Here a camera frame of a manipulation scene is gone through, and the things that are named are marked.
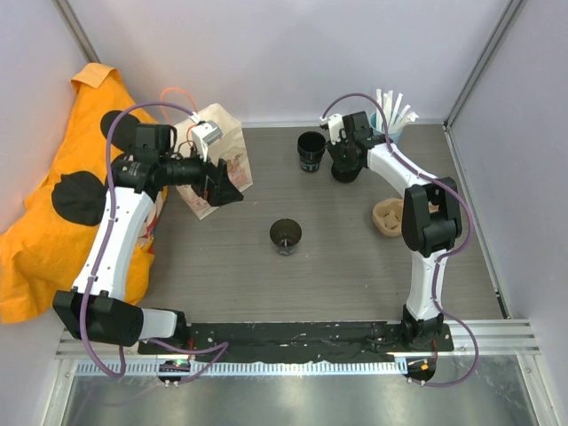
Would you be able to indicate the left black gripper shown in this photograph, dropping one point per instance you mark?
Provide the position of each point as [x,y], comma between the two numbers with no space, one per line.
[219,189]

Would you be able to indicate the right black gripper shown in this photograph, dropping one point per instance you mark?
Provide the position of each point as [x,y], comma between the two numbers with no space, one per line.
[334,147]

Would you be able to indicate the white paper takeout bag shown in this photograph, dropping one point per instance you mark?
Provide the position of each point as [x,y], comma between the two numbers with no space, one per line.
[230,147]

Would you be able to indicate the dark coffee cup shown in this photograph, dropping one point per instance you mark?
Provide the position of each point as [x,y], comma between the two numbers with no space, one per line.
[285,234]

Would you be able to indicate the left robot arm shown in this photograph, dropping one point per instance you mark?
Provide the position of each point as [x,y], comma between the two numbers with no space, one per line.
[95,307]

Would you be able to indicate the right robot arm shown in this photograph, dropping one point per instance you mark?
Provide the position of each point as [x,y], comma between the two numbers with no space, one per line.
[431,216]

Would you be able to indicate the lidded black coffee cup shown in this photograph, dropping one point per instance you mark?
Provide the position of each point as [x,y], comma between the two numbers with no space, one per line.
[345,172]

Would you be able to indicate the light blue straw holder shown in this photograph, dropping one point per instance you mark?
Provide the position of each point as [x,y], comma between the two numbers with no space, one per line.
[394,136]

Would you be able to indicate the bottom pulp cup carrier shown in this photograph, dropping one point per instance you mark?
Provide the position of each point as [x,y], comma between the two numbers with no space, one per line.
[387,217]

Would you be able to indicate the orange mickey mouse bag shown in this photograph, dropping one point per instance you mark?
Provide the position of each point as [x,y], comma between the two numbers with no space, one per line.
[44,251]

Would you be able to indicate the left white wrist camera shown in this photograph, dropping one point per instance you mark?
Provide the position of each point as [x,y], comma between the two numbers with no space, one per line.
[203,135]

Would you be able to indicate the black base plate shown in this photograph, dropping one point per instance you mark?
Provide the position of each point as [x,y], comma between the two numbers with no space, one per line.
[303,342]

